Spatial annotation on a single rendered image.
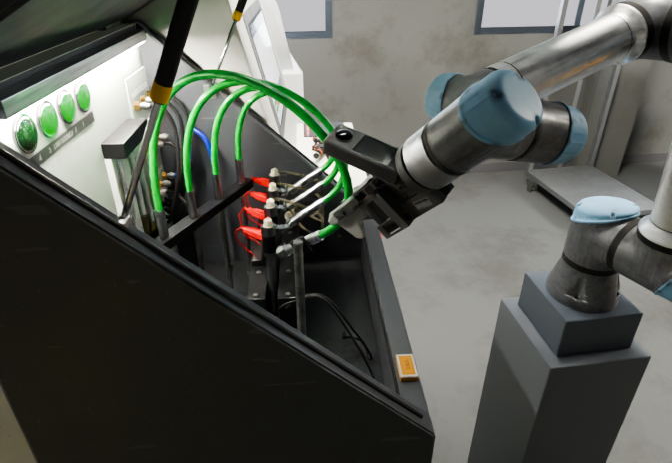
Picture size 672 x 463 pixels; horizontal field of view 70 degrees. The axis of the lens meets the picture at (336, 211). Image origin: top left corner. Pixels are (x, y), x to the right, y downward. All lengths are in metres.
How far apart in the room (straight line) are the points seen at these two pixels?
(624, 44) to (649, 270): 0.42
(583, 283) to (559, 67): 0.54
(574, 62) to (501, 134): 0.31
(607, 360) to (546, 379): 0.14
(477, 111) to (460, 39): 3.17
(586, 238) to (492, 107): 0.65
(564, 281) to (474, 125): 0.71
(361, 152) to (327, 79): 2.86
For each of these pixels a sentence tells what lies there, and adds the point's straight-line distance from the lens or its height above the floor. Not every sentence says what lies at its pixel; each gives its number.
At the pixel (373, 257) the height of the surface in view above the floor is 0.95.
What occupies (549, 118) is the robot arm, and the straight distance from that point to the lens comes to 0.59.
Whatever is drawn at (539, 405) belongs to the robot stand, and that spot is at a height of 0.68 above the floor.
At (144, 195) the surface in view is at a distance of 1.05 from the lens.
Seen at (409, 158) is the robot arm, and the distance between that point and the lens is 0.58.
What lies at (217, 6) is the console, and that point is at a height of 1.48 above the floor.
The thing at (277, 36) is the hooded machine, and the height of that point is 1.22.
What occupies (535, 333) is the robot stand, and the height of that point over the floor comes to 0.80.
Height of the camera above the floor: 1.59
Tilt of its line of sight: 29 degrees down
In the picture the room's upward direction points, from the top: straight up
